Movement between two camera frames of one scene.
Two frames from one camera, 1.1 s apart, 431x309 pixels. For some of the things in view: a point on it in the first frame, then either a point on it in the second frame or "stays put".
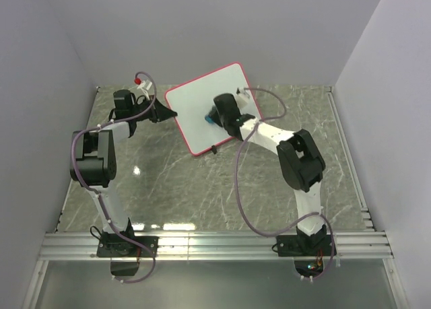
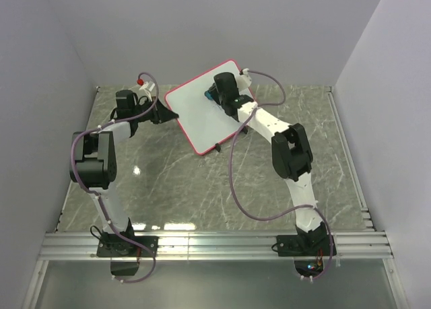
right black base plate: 289,246 stays put
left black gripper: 159,112 stays put
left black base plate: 120,246 stays put
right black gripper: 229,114 -> 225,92
